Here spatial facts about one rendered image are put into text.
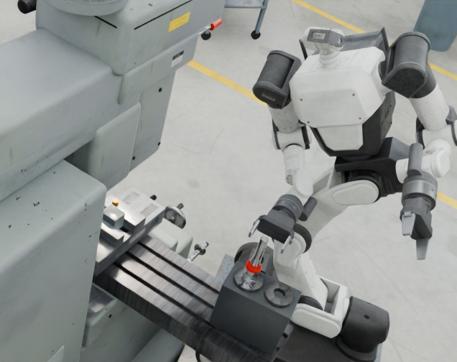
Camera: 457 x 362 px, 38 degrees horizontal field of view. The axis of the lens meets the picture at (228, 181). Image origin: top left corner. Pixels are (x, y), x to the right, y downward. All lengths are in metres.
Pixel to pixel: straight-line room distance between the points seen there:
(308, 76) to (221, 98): 2.81
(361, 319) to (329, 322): 0.13
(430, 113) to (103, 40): 0.99
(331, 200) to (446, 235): 2.28
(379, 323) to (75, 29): 1.60
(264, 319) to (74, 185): 0.77
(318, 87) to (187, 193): 2.06
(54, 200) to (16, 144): 0.16
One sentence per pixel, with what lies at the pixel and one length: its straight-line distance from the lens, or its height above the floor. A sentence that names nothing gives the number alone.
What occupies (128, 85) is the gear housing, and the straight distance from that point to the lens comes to 1.59.
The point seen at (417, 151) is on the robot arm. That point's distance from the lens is 1.82.
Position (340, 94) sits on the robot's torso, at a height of 1.63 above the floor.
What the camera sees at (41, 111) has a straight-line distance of 1.37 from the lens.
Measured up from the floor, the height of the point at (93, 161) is 1.50.
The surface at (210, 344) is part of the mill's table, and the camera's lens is 2.06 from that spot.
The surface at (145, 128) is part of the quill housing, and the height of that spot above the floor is 1.47.
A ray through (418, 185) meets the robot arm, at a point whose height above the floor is 1.59.
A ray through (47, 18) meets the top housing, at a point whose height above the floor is 1.79.
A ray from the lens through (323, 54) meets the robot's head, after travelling 1.96.
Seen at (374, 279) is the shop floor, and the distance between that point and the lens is 3.84.
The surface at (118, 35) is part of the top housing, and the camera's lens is 1.47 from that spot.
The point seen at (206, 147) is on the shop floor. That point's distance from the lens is 4.25.
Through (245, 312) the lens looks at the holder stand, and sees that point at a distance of 1.99.
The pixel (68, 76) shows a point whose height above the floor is 1.76.
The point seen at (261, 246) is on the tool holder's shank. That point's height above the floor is 1.28.
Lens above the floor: 2.56
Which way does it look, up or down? 39 degrees down
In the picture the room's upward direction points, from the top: 18 degrees clockwise
